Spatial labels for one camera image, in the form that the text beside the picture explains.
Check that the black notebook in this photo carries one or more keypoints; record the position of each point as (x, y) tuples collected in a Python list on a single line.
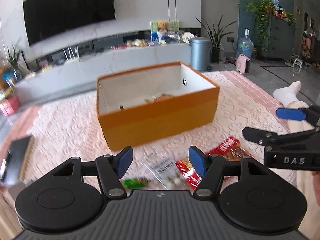
[(13, 164)]

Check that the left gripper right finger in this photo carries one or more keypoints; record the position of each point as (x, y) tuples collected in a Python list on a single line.
[(210, 169)]

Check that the small left potted plant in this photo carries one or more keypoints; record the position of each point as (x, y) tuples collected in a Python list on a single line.
[(13, 59)]

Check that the grey drawer cabinet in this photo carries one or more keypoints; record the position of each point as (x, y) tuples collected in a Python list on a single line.
[(280, 41)]

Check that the red foil snack bag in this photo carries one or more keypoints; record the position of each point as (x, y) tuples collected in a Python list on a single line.
[(188, 172)]

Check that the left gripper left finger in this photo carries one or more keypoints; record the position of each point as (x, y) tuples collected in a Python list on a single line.
[(110, 169)]

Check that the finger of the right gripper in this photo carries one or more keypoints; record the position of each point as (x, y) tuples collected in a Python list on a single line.
[(298, 141), (309, 114)]

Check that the pink small heater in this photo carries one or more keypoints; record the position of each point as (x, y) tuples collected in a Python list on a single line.
[(243, 64)]

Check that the clear bag white candies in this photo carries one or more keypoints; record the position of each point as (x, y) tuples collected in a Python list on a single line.
[(164, 175)]

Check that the black wall television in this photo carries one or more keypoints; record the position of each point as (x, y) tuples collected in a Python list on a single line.
[(46, 18)]

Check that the blue water jug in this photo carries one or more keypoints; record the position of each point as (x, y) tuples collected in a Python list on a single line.
[(245, 46)]

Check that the white tv console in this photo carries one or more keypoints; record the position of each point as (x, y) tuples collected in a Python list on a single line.
[(81, 76)]

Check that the potted green plant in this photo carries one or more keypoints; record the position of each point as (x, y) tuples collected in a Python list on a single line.
[(215, 34)]

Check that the hanging ivy plant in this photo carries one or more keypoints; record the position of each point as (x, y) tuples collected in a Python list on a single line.
[(262, 11)]

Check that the grey metal trash bin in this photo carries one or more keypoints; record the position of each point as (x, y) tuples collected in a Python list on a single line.
[(200, 53)]

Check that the orange cardboard box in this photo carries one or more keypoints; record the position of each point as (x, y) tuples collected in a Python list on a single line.
[(142, 105)]

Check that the teddy bear toy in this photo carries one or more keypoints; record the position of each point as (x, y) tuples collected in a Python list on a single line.
[(162, 32)]

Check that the green snack packet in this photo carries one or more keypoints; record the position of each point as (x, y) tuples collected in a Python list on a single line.
[(135, 183)]

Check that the red braised meat packet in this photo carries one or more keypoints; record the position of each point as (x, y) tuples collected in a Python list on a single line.
[(230, 149)]

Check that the white socked foot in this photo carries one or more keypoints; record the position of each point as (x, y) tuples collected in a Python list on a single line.
[(287, 96)]

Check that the pink lace tablecloth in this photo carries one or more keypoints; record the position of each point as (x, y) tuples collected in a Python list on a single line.
[(71, 128)]

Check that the pink red storage box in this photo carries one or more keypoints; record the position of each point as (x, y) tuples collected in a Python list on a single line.
[(10, 105)]

